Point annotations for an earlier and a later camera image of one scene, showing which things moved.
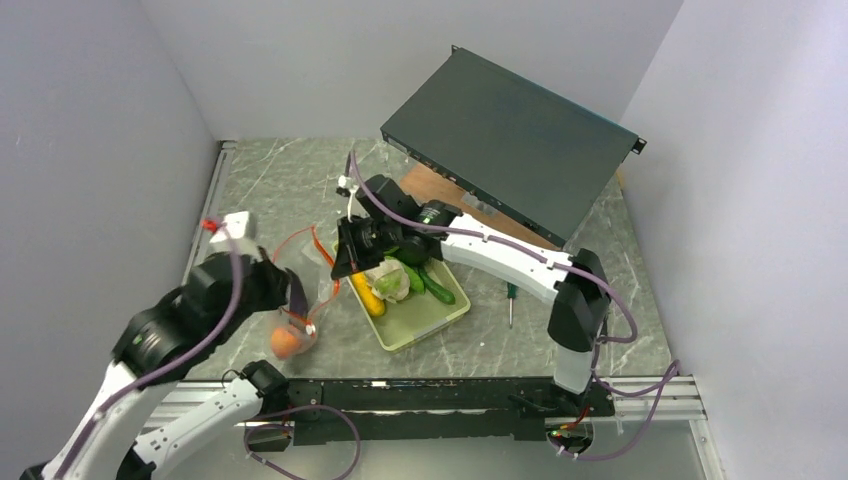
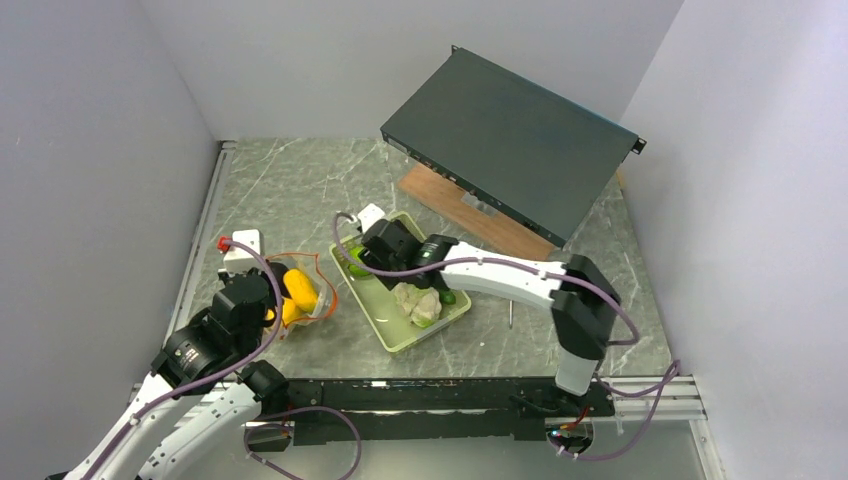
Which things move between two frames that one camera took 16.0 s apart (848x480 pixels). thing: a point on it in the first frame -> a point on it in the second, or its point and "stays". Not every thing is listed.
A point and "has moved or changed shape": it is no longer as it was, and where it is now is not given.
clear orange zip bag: (314, 281) has moved or changed shape
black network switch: (536, 157) stays
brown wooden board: (426, 185) stays
